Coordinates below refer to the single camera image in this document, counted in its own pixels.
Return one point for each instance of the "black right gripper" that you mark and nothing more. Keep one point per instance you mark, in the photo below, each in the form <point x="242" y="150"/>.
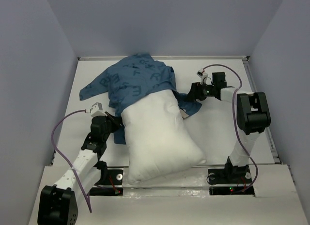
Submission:
<point x="195" y="92"/>

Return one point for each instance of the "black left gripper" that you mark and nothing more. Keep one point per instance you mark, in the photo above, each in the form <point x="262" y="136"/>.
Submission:
<point x="114" y="120"/>

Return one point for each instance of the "white pillow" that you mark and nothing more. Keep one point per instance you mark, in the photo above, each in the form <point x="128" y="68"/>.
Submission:
<point x="157" y="138"/>

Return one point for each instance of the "blue letter-print pillowcase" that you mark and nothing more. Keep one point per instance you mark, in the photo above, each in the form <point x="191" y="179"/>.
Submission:
<point x="133" y="78"/>

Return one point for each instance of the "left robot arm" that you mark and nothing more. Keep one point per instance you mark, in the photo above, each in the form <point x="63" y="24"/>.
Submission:
<point x="87" y="174"/>

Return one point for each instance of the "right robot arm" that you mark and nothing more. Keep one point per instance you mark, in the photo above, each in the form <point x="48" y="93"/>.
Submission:
<point x="246" y="135"/>

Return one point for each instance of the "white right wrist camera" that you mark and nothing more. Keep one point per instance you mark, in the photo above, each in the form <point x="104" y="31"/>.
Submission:
<point x="204" y="76"/>

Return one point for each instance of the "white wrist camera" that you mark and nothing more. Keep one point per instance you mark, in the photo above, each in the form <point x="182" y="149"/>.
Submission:
<point x="204" y="76"/>
<point x="96" y="110"/>

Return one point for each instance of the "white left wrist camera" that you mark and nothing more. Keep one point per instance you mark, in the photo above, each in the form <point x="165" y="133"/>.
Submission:
<point x="96" y="110"/>

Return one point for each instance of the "aluminium back table rail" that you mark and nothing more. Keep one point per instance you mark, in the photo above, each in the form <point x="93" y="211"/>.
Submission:
<point x="169" y="58"/>

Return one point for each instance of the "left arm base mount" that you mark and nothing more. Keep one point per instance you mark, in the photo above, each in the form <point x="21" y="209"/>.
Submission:
<point x="111" y="184"/>

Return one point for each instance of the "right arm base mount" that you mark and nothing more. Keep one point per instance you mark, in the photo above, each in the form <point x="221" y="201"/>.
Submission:
<point x="230" y="184"/>

